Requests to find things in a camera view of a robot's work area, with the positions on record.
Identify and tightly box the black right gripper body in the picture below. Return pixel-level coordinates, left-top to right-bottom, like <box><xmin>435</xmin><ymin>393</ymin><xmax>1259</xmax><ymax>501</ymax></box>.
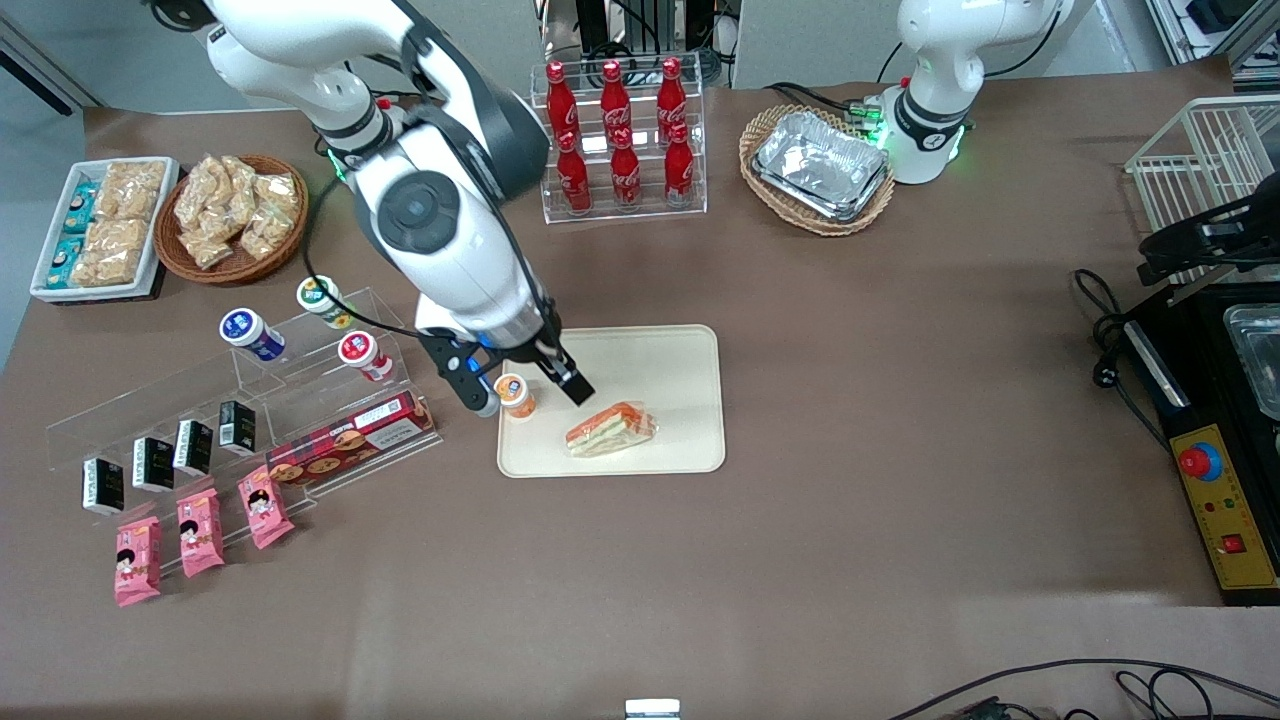
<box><xmin>420</xmin><ymin>320</ymin><xmax>561</xmax><ymax>377</ymax></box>

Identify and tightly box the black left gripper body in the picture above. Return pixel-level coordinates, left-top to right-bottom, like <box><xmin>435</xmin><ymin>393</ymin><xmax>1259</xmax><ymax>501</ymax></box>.
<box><xmin>1195</xmin><ymin>195</ymin><xmax>1280</xmax><ymax>269</ymax></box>

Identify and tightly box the plastic sandwich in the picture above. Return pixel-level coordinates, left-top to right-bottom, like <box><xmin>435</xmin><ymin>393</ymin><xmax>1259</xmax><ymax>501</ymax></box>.
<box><xmin>565</xmin><ymin>401</ymin><xmax>660</xmax><ymax>459</ymax></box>

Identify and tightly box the beige plastic tray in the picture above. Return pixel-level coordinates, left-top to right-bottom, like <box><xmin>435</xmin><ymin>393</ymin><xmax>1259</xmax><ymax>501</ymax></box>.
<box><xmin>497</xmin><ymin>324</ymin><xmax>727</xmax><ymax>479</ymax></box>

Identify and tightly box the aluminium foil tray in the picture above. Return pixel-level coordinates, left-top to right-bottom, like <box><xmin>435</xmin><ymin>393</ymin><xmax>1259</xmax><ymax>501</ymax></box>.
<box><xmin>760</xmin><ymin>110</ymin><xmax>890</xmax><ymax>207</ymax></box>
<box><xmin>752</xmin><ymin>150</ymin><xmax>887</xmax><ymax>223</ymax></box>

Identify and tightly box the white rectangular snack tray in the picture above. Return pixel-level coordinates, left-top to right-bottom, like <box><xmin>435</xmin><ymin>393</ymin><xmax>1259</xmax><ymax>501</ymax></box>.
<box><xmin>30</xmin><ymin>157</ymin><xmax>182</xmax><ymax>305</ymax></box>

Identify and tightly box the orange lid drink bottle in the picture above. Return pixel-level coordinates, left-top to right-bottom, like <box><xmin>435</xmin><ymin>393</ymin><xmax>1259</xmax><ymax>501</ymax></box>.
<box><xmin>495</xmin><ymin>373</ymin><xmax>537</xmax><ymax>422</ymax></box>

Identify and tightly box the red lid drink bottle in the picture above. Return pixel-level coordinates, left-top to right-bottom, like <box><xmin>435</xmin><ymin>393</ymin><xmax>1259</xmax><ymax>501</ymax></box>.
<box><xmin>338</xmin><ymin>331</ymin><xmax>394</xmax><ymax>384</ymax></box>

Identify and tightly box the red tartan cookie box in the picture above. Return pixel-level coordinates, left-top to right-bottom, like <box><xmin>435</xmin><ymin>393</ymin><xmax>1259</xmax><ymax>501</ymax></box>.
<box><xmin>266</xmin><ymin>390</ymin><xmax>438</xmax><ymax>488</ymax></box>

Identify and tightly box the black appliance with yellow panel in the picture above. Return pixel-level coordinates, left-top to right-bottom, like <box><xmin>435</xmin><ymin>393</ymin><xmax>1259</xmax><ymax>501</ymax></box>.
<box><xmin>1120</xmin><ymin>280</ymin><xmax>1280</xmax><ymax>608</ymax></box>

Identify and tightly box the green lid drink bottle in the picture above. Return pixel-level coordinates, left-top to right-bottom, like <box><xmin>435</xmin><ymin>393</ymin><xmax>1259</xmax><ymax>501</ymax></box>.
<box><xmin>297</xmin><ymin>275</ymin><xmax>357</xmax><ymax>331</ymax></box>

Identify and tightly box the clear acrylic stepped stand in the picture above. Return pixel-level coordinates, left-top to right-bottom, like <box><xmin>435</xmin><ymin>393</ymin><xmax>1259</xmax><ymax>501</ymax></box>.
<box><xmin>235</xmin><ymin>288</ymin><xmax>446</xmax><ymax>493</ymax></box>
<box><xmin>45</xmin><ymin>345</ymin><xmax>321</xmax><ymax>581</ymax></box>

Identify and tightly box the red cola bottle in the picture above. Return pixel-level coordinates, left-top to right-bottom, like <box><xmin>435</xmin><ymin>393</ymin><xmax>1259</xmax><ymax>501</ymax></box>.
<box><xmin>545</xmin><ymin>60</ymin><xmax>581</xmax><ymax>141</ymax></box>
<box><xmin>599</xmin><ymin>60</ymin><xmax>633</xmax><ymax>141</ymax></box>
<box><xmin>664</xmin><ymin>122</ymin><xmax>696</xmax><ymax>207</ymax></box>
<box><xmin>656</xmin><ymin>57</ymin><xmax>690</xmax><ymax>136</ymax></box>
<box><xmin>610</xmin><ymin>128</ymin><xmax>643</xmax><ymax>211</ymax></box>
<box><xmin>556</xmin><ymin>130</ymin><xmax>593</xmax><ymax>214</ymax></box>

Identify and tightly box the blue lid drink bottle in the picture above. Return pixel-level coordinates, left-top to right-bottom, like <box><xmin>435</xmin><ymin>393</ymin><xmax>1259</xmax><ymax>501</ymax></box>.
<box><xmin>220</xmin><ymin>308</ymin><xmax>288</xmax><ymax>363</ymax></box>

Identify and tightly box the small black white box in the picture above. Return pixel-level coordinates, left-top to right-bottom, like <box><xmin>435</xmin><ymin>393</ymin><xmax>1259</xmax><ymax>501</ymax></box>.
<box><xmin>132</xmin><ymin>436</ymin><xmax>176</xmax><ymax>493</ymax></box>
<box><xmin>82</xmin><ymin>457</ymin><xmax>126</xmax><ymax>517</ymax></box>
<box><xmin>173</xmin><ymin>419</ymin><xmax>214</xmax><ymax>477</ymax></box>
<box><xmin>218</xmin><ymin>400</ymin><xmax>258</xmax><ymax>457</ymax></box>

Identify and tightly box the pink cartoon snack packet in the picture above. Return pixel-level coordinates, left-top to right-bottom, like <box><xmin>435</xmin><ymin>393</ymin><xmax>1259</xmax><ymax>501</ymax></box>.
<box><xmin>237</xmin><ymin>466</ymin><xmax>296</xmax><ymax>550</ymax></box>
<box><xmin>176</xmin><ymin>488</ymin><xmax>227</xmax><ymax>579</ymax></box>
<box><xmin>113</xmin><ymin>516</ymin><xmax>163</xmax><ymax>608</ymax></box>

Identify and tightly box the clear bag of fried snacks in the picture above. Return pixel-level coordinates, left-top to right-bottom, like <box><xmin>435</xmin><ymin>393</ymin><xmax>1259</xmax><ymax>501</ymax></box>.
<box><xmin>250</xmin><ymin>172</ymin><xmax>301</xmax><ymax>216</ymax></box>
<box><xmin>185</xmin><ymin>225</ymin><xmax>237</xmax><ymax>271</ymax></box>
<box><xmin>238</xmin><ymin>205</ymin><xmax>297</xmax><ymax>261</ymax></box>
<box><xmin>175</xmin><ymin>160</ymin><xmax>226</xmax><ymax>236</ymax></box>
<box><xmin>215</xmin><ymin>155</ymin><xmax>263</xmax><ymax>216</ymax></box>

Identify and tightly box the clear acrylic bottle rack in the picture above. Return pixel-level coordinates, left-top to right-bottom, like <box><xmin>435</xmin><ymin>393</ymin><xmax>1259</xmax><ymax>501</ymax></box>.
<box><xmin>530</xmin><ymin>52</ymin><xmax>709</xmax><ymax>225</ymax></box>

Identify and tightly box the light woven wicker basket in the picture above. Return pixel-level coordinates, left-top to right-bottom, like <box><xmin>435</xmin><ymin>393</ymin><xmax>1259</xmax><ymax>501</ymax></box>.
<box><xmin>739</xmin><ymin>104</ymin><xmax>896</xmax><ymax>238</ymax></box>

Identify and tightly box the dark brown wicker basket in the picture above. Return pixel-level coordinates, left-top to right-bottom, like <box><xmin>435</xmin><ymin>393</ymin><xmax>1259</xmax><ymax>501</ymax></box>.
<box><xmin>154</xmin><ymin>153</ymin><xmax>310</xmax><ymax>287</ymax></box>

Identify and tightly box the tan fried snack pack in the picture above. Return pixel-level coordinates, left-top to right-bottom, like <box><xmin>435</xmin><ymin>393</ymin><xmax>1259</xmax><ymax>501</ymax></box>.
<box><xmin>75</xmin><ymin>218</ymin><xmax>153</xmax><ymax>288</ymax></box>
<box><xmin>95</xmin><ymin>160</ymin><xmax>167</xmax><ymax>223</ymax></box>

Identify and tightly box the teal snack packet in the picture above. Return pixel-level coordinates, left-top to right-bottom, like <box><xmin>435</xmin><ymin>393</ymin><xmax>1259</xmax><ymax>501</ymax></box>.
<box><xmin>64</xmin><ymin>180</ymin><xmax>101</xmax><ymax>237</ymax></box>
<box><xmin>45</xmin><ymin>235</ymin><xmax>87</xmax><ymax>291</ymax></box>

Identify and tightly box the dark electronic device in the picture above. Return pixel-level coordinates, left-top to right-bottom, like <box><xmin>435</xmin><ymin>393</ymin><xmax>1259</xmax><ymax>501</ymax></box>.
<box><xmin>935</xmin><ymin>697</ymin><xmax>1061</xmax><ymax>720</ymax></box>

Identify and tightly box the white wire basket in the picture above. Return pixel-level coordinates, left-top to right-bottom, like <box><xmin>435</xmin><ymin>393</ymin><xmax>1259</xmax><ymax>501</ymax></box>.
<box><xmin>1125</xmin><ymin>95</ymin><xmax>1280</xmax><ymax>287</ymax></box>

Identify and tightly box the silver appliance handle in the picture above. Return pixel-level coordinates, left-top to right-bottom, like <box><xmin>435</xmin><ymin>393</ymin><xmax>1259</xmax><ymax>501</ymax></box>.
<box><xmin>1124</xmin><ymin>320</ymin><xmax>1191</xmax><ymax>408</ymax></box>

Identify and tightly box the black power cable with plug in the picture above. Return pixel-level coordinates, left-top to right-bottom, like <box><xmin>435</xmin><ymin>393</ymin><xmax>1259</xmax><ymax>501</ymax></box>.
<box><xmin>1073</xmin><ymin>268</ymin><xmax>1173</xmax><ymax>453</ymax></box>

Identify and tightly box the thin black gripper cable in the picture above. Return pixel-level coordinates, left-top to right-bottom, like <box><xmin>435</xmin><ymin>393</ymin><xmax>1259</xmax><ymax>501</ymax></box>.
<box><xmin>303</xmin><ymin>175</ymin><xmax>451</xmax><ymax>343</ymax></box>

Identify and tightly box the aluminium profile frame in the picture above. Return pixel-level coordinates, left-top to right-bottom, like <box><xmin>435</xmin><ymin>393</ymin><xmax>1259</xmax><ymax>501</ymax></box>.
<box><xmin>1148</xmin><ymin>0</ymin><xmax>1280</xmax><ymax>97</ymax></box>

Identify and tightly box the black equipment frame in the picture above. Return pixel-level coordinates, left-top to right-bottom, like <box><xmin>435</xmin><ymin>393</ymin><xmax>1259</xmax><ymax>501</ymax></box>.
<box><xmin>540</xmin><ymin>0</ymin><xmax>742</xmax><ymax>87</ymax></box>

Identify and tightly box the black base cable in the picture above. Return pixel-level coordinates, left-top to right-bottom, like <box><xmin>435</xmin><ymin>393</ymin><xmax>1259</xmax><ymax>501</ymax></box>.
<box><xmin>765</xmin><ymin>40</ymin><xmax>907</xmax><ymax>117</ymax></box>

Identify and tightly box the long black cable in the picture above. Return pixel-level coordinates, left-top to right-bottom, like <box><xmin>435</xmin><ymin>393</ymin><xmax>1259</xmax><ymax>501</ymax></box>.
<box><xmin>885</xmin><ymin>657</ymin><xmax>1280</xmax><ymax>720</ymax></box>

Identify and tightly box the looped black cable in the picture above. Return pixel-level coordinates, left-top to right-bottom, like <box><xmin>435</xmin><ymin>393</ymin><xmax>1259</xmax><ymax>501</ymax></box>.
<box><xmin>1113</xmin><ymin>668</ymin><xmax>1233</xmax><ymax>720</ymax></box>

